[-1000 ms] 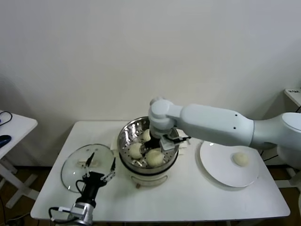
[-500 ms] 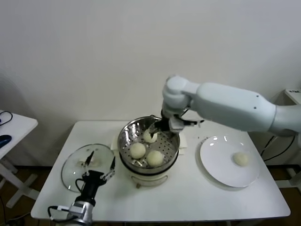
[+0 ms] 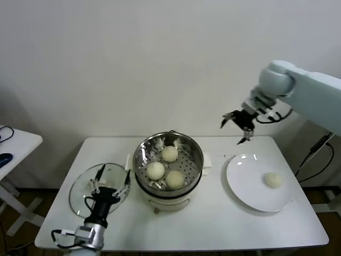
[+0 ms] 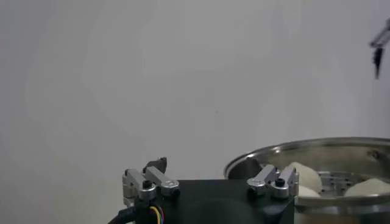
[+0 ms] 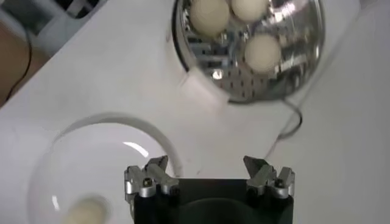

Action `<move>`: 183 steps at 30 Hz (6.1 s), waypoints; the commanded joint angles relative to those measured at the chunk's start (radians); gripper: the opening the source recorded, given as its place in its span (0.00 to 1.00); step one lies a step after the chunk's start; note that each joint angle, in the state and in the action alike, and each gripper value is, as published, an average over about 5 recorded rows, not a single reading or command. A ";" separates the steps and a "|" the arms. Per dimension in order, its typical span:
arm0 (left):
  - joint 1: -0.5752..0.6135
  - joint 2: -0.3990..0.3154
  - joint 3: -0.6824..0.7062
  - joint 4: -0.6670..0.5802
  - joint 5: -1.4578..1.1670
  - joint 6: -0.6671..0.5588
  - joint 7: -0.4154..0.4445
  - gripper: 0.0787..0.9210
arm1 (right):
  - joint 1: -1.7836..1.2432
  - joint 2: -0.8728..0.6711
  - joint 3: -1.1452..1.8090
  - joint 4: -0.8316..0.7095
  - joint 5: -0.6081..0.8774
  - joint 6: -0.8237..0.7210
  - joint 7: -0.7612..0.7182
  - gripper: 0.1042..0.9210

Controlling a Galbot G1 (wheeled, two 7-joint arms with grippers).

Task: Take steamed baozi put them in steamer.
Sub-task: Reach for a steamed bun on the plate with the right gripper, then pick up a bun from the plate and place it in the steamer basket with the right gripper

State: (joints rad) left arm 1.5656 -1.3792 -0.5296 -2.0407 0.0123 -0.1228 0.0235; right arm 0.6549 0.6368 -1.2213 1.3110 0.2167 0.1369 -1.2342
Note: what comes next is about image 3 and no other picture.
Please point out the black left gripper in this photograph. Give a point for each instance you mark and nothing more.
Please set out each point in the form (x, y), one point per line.
(106, 194)

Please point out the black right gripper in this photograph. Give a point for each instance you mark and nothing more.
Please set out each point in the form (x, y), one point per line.
(244, 119)

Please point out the round glass pot lid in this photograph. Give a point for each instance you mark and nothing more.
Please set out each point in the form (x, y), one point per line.
(85, 186)

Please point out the white steamed baozi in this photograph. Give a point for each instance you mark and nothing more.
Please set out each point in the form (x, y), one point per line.
(175, 179)
(273, 180)
(155, 170)
(170, 153)

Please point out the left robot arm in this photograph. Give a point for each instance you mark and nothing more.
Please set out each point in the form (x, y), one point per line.
(90, 236)

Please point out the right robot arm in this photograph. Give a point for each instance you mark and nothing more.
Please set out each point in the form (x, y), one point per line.
(306, 88)

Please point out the perforated steel steamer basket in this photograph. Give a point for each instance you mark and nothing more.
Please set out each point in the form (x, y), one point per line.
(144, 157)

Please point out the scattered dark crumbs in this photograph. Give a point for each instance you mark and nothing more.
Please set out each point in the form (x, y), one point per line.
(225, 155)

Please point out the large white plate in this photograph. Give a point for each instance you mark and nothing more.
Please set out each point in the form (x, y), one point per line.
(245, 186)

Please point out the white electric cooking pot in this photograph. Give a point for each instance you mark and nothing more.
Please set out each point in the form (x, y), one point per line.
(170, 202)

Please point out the white side table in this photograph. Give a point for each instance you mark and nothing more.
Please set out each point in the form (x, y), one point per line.
(24, 141)

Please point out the blue computer mouse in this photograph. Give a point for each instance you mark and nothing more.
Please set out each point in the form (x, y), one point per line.
(4, 159)

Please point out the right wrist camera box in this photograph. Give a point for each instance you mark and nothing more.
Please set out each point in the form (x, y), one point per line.
(270, 113)

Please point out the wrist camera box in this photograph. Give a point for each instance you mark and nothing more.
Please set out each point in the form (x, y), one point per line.
(270, 113)
(64, 232)

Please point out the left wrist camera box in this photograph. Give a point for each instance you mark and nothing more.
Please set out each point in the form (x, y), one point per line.
(64, 232)

